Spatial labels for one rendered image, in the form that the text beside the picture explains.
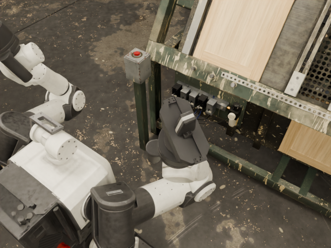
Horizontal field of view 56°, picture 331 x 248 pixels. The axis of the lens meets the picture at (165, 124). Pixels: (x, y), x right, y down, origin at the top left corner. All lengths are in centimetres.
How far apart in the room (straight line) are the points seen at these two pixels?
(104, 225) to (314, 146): 172
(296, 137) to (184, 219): 94
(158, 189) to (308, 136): 151
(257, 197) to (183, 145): 194
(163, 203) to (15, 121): 50
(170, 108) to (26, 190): 47
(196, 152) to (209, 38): 148
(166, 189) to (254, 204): 158
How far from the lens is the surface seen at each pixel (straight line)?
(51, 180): 87
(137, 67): 190
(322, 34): 179
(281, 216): 242
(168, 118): 53
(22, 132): 100
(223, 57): 193
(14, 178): 91
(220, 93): 192
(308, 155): 235
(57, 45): 387
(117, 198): 77
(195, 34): 198
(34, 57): 102
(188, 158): 52
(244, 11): 193
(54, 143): 79
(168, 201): 87
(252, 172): 235
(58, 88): 116
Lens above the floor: 206
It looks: 49 degrees down
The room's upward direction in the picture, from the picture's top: straight up
